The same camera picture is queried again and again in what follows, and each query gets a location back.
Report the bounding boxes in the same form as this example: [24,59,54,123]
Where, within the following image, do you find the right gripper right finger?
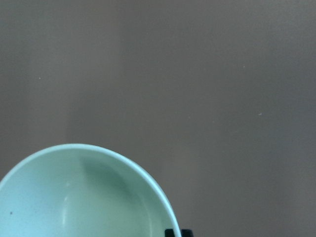
[181,229,193,237]

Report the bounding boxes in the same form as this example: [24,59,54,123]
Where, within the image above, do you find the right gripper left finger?
[164,229,175,237]

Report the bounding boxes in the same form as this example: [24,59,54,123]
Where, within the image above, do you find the light green bowl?
[0,144,181,237]

